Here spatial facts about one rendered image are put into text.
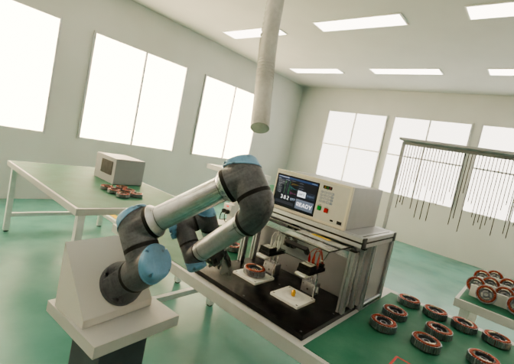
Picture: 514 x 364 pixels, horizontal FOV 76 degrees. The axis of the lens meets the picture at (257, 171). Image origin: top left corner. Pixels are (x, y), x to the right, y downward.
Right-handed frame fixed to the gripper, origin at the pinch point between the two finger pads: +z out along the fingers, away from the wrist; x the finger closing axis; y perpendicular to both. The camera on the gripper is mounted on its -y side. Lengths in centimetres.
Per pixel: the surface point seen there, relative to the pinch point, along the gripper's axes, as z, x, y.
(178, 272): 8.3, -26.0, 9.3
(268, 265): 20.2, -0.3, -27.6
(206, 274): 6.5, -10.7, 3.4
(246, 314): 6.9, 20.3, 8.6
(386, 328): 24, 62, -29
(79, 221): 13, -136, 17
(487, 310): 74, 90, -109
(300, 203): -11.1, 9.9, -46.7
